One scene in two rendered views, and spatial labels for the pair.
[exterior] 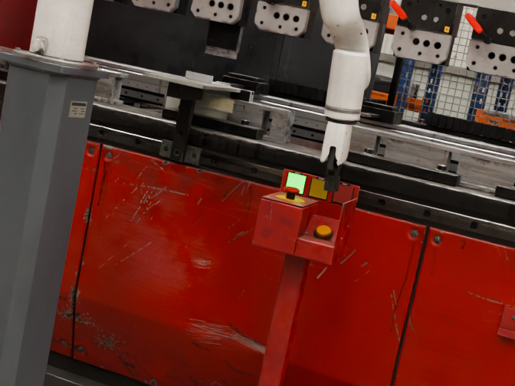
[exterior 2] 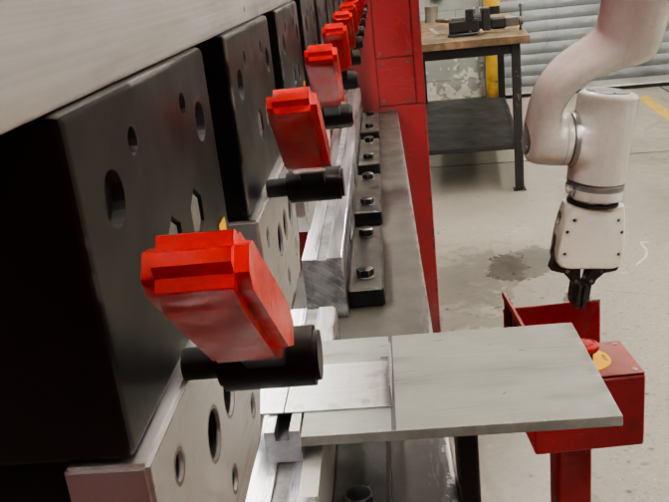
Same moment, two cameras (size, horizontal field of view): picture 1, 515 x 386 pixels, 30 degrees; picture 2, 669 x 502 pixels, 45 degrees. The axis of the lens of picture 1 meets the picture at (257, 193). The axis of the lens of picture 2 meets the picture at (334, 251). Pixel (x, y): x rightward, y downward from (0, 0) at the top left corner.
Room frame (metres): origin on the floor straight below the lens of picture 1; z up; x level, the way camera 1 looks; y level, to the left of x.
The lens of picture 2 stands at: (2.93, 0.85, 1.36)
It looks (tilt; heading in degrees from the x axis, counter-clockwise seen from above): 19 degrees down; 255
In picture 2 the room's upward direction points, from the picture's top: 6 degrees counter-clockwise
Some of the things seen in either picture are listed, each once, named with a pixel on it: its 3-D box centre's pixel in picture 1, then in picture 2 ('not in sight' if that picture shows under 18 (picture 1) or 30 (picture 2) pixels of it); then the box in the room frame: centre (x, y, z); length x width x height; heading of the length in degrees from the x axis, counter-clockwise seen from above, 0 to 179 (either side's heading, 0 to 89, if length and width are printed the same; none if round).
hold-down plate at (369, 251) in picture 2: (402, 168); (367, 263); (2.55, -0.37, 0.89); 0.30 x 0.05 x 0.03; 70
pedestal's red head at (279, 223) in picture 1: (306, 214); (568, 364); (2.31, -0.13, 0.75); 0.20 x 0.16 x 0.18; 74
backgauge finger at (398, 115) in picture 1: (372, 112); not in sight; (2.81, -0.28, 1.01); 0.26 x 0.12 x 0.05; 160
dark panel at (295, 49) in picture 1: (219, 42); not in sight; (3.37, 0.23, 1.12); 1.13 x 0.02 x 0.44; 70
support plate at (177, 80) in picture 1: (193, 83); (449, 377); (2.67, 0.23, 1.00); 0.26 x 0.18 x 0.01; 160
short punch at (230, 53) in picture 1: (223, 40); not in sight; (2.81, 0.18, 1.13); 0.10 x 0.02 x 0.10; 70
